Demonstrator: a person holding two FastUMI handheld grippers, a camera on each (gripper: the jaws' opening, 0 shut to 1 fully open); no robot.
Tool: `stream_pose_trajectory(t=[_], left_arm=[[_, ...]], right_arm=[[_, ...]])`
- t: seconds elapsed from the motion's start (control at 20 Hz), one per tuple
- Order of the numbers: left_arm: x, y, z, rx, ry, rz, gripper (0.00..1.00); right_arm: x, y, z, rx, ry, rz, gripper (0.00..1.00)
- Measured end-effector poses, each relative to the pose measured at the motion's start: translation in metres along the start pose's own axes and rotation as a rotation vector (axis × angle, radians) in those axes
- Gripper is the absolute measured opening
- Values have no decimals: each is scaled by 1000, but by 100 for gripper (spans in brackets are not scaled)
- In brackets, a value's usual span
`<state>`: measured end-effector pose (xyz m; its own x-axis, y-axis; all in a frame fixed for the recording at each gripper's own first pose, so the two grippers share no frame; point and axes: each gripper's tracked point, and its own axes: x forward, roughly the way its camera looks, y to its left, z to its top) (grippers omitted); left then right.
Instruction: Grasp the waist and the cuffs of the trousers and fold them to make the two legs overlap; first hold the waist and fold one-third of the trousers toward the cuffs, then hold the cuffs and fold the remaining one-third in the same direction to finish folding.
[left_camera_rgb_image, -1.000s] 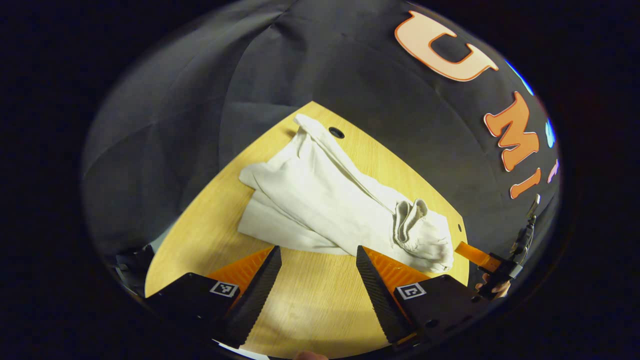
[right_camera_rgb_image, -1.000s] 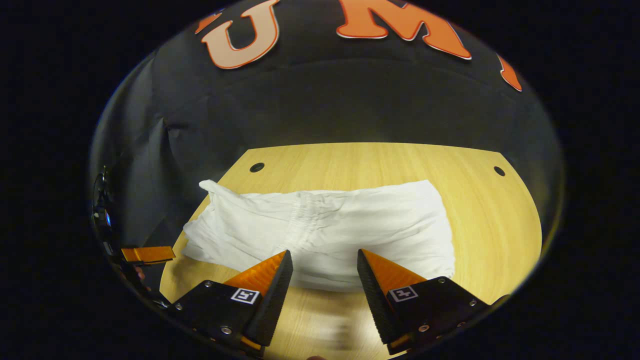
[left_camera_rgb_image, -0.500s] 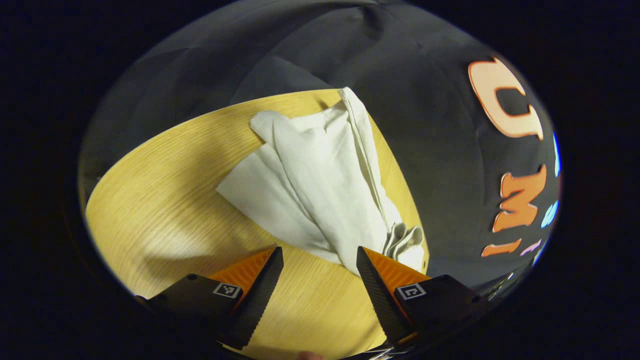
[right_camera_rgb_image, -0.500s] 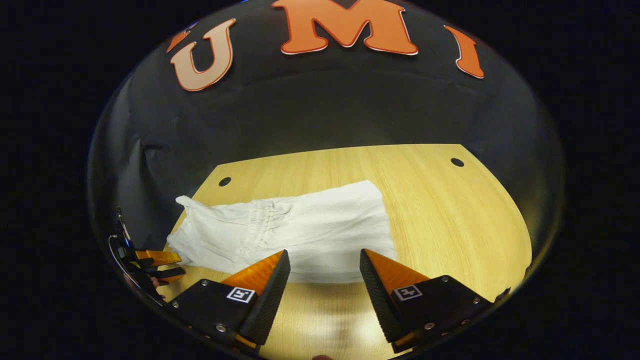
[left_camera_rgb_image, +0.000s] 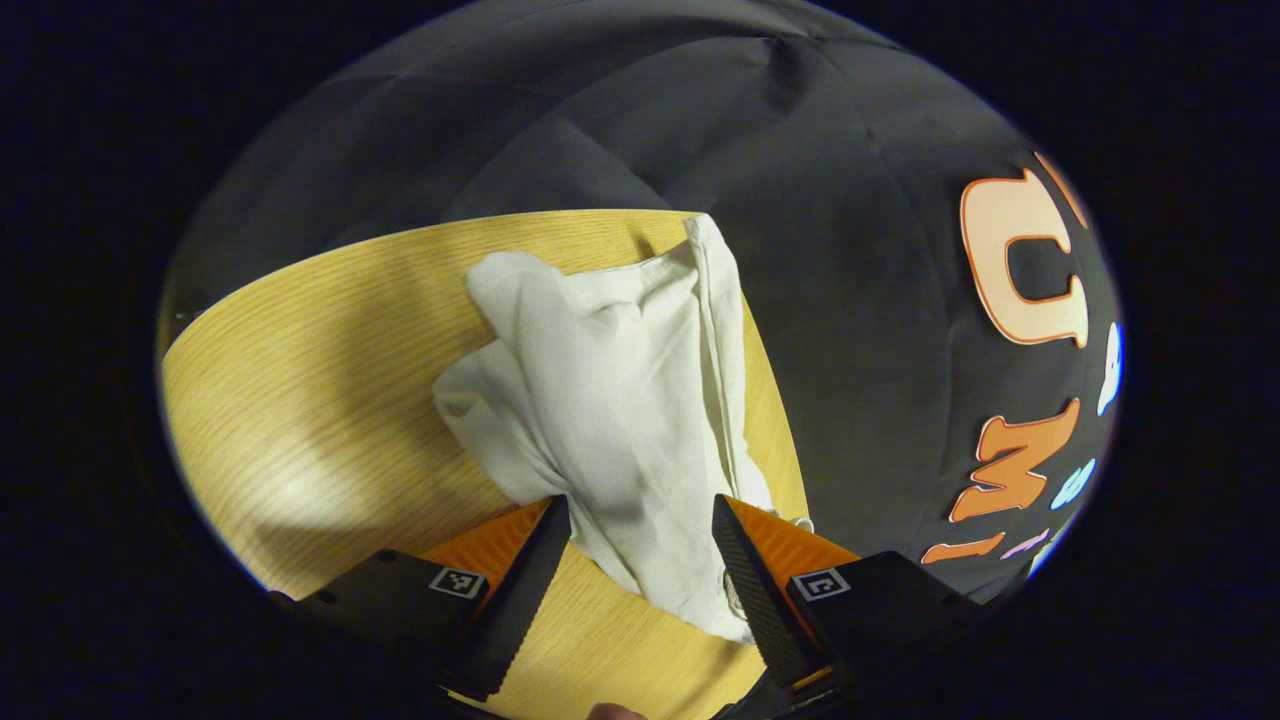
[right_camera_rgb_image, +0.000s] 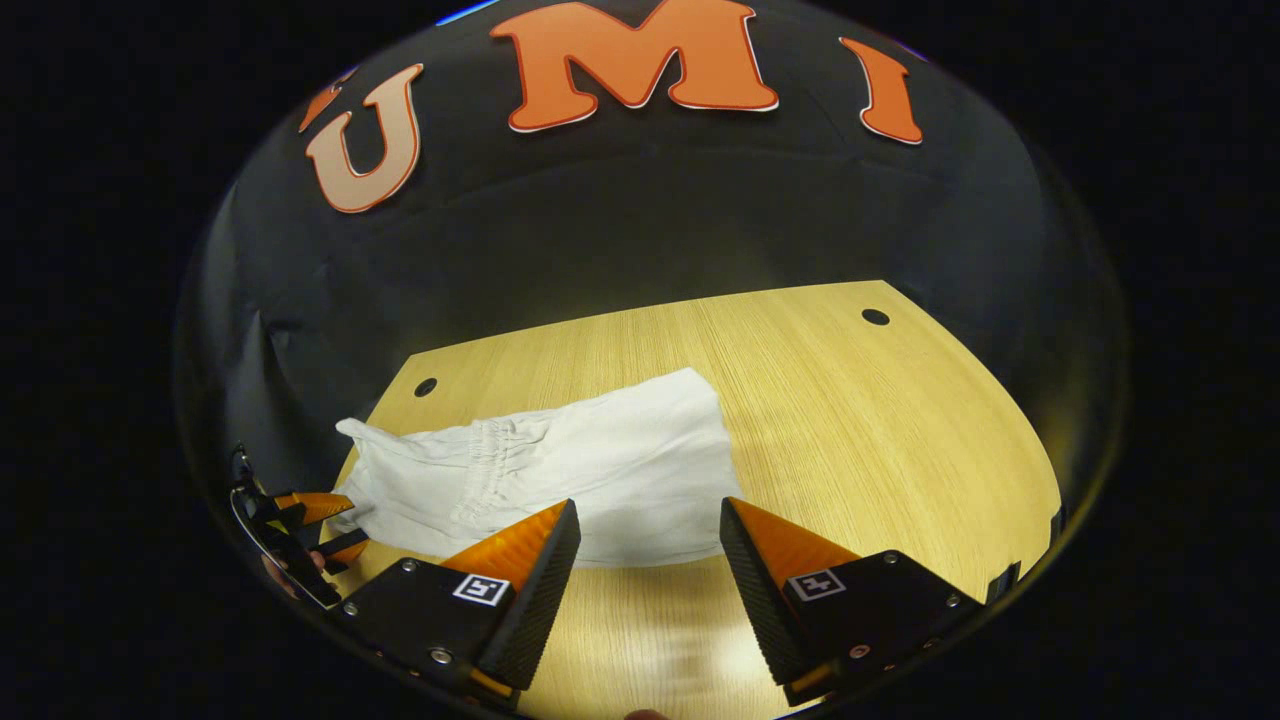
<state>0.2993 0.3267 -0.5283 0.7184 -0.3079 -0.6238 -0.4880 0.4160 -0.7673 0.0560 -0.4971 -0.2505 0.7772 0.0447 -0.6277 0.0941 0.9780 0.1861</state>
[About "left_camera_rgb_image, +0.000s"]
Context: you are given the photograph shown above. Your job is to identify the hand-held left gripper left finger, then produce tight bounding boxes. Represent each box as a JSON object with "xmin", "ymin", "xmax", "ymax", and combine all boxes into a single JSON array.
[{"xmin": 268, "ymin": 496, "xmax": 573, "ymax": 703}]

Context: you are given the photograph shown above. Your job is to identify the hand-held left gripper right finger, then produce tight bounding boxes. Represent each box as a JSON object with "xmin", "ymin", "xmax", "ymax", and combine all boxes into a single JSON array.
[{"xmin": 711, "ymin": 493, "xmax": 991, "ymax": 706}]

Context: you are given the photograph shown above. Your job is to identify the white jeans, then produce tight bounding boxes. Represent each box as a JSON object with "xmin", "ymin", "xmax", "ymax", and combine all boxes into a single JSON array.
[{"xmin": 432, "ymin": 212, "xmax": 813, "ymax": 643}]

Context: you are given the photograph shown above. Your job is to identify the black backdrop cloth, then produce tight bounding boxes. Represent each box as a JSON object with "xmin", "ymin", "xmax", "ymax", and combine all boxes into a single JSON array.
[{"xmin": 160, "ymin": 0, "xmax": 1126, "ymax": 606}]

